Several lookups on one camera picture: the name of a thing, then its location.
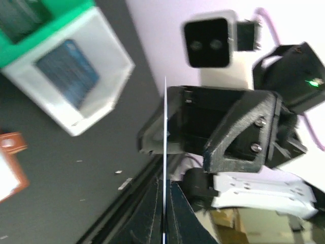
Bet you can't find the brown leather card holder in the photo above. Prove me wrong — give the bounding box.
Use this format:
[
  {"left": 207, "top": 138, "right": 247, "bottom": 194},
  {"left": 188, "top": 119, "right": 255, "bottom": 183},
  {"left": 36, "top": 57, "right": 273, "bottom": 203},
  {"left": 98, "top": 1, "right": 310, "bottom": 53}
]
[{"left": 1, "top": 132, "right": 29, "bottom": 202}]

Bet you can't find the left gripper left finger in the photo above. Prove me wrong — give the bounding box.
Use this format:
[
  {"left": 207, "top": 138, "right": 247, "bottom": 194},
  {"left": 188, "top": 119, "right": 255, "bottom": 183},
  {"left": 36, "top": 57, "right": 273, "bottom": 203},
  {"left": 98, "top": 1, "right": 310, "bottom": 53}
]
[{"left": 109, "top": 179, "right": 163, "bottom": 244}]

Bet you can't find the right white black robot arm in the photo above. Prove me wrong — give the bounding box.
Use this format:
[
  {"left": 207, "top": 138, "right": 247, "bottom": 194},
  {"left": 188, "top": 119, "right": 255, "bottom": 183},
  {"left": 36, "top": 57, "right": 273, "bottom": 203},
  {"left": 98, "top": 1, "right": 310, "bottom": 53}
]
[{"left": 138, "top": 42, "right": 324, "bottom": 220}]

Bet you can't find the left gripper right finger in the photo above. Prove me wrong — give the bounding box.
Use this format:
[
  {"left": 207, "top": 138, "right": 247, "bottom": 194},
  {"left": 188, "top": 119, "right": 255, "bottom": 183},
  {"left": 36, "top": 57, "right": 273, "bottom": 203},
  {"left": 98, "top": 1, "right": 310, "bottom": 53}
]
[{"left": 167, "top": 181, "right": 217, "bottom": 244}]

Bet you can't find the green bin middle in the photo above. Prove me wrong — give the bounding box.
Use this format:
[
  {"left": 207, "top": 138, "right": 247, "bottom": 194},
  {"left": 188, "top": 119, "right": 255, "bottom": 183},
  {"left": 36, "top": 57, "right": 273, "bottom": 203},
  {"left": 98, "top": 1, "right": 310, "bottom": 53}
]
[{"left": 1, "top": 0, "right": 95, "bottom": 68}]

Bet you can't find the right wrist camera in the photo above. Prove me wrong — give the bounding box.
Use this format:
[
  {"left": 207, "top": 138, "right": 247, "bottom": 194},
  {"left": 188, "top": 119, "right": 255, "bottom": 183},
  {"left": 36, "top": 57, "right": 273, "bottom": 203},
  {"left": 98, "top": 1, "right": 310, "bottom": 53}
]
[{"left": 182, "top": 10, "right": 260, "bottom": 89}]

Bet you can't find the white bin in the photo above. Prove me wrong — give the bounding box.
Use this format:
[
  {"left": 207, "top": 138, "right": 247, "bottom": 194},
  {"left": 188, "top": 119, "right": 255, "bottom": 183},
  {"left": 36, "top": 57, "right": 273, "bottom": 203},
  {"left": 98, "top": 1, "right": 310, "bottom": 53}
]
[{"left": 3, "top": 7, "right": 135, "bottom": 136}]

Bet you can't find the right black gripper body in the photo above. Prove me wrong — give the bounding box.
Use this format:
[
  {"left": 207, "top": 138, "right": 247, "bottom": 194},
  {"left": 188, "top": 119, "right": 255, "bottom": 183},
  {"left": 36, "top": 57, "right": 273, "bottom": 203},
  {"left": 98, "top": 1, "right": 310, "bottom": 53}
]
[{"left": 137, "top": 86, "right": 307, "bottom": 173}]

